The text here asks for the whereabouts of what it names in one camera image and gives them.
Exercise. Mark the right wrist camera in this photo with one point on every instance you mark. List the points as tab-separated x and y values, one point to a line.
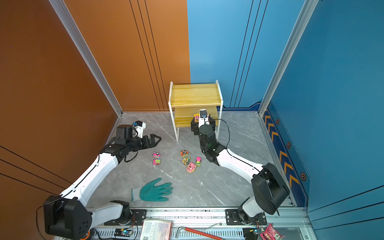
203	117

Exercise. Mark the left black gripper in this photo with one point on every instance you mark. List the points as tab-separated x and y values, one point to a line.
153	144

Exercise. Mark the plastic bag with papers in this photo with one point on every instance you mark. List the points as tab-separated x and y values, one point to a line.
156	230

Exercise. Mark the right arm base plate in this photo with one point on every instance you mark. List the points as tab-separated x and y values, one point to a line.
235	217

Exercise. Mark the pink green toy vehicle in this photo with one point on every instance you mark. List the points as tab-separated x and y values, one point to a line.
198	161

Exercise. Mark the pink yellow flower toy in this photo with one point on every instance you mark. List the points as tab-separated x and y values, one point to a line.
196	118

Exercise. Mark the red handled hex wrench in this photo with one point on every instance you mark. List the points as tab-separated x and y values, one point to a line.
197	232

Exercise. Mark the pink snack packet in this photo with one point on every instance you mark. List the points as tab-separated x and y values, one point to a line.
271	234

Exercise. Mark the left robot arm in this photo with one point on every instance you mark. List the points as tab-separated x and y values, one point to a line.
68	216

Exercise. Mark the orange toy car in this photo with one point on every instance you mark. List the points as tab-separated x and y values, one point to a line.
184	153

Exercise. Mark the green rubber work glove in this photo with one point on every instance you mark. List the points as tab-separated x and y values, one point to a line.
151	192

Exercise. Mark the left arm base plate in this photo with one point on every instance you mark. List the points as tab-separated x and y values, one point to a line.
133	217

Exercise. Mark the green circuit board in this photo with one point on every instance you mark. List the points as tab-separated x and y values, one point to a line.
123	232

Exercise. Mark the small board right edge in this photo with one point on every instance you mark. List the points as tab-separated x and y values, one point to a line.
251	233

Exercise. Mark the pink green toy car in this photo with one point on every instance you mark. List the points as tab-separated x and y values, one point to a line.
156	161

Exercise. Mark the orange tape measure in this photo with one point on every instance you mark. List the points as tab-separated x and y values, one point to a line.
87	236

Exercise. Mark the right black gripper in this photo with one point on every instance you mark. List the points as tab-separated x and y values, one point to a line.
195	127

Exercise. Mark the pink bear toy yellow base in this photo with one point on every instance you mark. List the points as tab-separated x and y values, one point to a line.
191	167

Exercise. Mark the pink toy car upper left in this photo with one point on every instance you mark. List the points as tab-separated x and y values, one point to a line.
156	155

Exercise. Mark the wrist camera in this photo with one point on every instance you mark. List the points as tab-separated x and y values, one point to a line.
203	117
139	127

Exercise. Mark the green orange toy truck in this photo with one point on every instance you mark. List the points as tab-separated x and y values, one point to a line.
186	161

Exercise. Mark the yellow wooden two-tier shelf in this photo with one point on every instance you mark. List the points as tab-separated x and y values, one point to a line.
187	99

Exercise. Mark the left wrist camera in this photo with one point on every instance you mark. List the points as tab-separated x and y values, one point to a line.
139	127

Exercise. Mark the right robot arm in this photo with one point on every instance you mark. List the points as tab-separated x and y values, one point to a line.
269	188

